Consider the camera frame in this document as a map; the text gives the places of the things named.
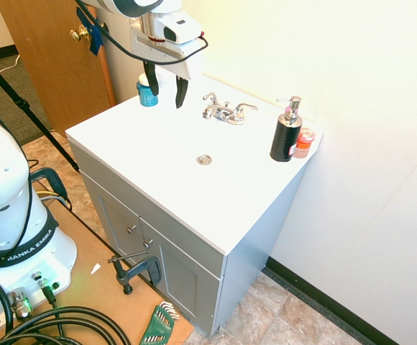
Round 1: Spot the wooden door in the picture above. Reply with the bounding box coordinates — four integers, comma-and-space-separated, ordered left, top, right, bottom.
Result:
0, 0, 116, 137

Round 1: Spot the black soap dispenser bottle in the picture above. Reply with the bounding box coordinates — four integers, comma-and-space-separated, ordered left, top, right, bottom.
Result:
269, 96, 303, 163

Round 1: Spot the chrome sink faucet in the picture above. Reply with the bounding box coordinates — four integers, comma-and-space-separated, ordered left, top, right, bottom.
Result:
201, 101, 246, 127

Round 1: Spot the blue tape strip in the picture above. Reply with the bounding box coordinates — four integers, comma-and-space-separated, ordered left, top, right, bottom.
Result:
75, 6, 105, 57

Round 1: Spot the black C-clamp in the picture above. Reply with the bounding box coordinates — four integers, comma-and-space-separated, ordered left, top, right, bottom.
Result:
107, 250, 163, 296
30, 167, 73, 213

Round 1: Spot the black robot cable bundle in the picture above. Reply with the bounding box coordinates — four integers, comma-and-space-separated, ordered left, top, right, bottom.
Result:
0, 267, 132, 345

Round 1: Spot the wooden base board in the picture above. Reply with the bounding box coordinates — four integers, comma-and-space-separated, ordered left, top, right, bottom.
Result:
0, 199, 195, 345

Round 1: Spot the green hex key set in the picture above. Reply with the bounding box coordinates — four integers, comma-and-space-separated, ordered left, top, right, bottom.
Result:
137, 301, 182, 345

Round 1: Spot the teal jar with white lid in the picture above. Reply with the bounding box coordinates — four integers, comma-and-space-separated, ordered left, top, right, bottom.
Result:
135, 73, 160, 108

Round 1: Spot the brass door knob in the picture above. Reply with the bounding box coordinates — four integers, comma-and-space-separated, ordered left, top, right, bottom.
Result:
68, 24, 92, 45

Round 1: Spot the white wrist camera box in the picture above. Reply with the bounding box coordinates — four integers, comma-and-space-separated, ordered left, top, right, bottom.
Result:
150, 9, 203, 46

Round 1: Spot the black tripod leg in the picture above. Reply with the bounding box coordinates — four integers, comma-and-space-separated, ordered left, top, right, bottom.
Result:
0, 49, 81, 173

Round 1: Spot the grey vanity cabinet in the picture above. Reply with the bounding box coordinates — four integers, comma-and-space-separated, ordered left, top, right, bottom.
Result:
67, 138, 308, 338

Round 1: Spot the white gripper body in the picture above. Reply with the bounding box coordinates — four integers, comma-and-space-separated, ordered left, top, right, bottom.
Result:
129, 9, 192, 81

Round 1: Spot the white sink countertop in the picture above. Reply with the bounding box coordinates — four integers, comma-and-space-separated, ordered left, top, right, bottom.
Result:
65, 73, 325, 257

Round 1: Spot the chrome cold water handle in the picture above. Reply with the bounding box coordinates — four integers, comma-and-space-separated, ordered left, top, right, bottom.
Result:
232, 102, 259, 114

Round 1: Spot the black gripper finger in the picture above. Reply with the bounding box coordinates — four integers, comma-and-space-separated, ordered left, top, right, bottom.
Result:
174, 75, 191, 110
143, 60, 160, 97

